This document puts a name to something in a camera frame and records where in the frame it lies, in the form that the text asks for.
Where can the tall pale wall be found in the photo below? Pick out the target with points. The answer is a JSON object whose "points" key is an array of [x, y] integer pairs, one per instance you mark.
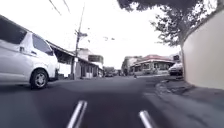
{"points": [[205, 53]]}

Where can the grey pavement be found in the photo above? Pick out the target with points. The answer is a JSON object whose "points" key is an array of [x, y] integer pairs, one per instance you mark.
{"points": [[196, 95]]}

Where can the tree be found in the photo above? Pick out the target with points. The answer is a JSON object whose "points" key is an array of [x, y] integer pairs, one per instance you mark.
{"points": [[173, 20]]}

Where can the white car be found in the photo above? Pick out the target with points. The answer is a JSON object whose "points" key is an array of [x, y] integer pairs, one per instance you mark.
{"points": [[176, 69]]}

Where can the grey low building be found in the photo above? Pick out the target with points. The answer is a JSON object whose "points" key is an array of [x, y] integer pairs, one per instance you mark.
{"points": [[87, 68]]}

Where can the white van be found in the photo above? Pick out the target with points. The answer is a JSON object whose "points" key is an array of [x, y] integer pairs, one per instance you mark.
{"points": [[20, 60]]}

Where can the robot's own part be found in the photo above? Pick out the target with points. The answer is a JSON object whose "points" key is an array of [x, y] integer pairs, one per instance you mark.
{"points": [[77, 114], [146, 120]]}

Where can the grey asphalt road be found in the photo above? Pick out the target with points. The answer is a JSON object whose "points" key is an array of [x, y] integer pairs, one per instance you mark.
{"points": [[110, 96]]}

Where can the low building with white wall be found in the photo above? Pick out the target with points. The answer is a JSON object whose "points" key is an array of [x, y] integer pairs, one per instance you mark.
{"points": [[63, 56]]}

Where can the pale multi-storey building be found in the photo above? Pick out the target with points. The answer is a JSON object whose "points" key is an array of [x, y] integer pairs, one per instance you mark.
{"points": [[91, 57]]}

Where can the utility pole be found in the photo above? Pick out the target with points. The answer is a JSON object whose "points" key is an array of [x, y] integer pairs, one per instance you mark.
{"points": [[77, 46]]}

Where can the red-roofed building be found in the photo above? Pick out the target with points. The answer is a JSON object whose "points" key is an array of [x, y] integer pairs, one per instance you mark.
{"points": [[152, 62]]}

